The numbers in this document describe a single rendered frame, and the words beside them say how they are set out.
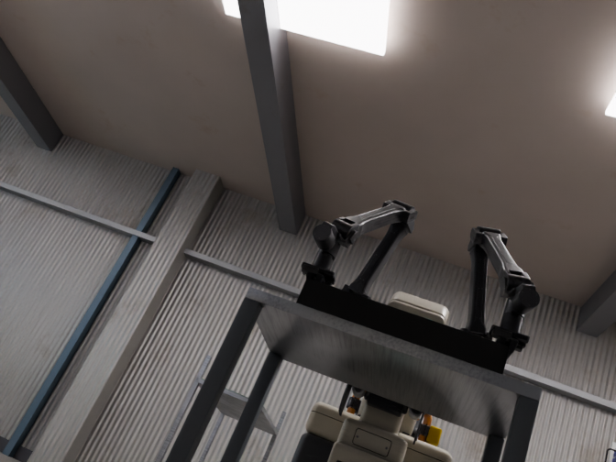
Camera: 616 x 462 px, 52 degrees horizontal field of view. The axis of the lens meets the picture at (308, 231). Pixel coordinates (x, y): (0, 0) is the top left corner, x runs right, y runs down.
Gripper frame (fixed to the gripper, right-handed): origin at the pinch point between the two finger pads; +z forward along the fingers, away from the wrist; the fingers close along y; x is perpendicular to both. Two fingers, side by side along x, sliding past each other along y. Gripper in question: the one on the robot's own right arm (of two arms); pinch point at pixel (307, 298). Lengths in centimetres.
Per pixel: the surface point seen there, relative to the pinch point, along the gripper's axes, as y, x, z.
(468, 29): -5, 118, -247
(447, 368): 43, -31, 16
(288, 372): -93, 431, -79
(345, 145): -93, 276, -247
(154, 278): -254, 400, -111
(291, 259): -138, 428, -192
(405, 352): 33.6, -31.3, 15.9
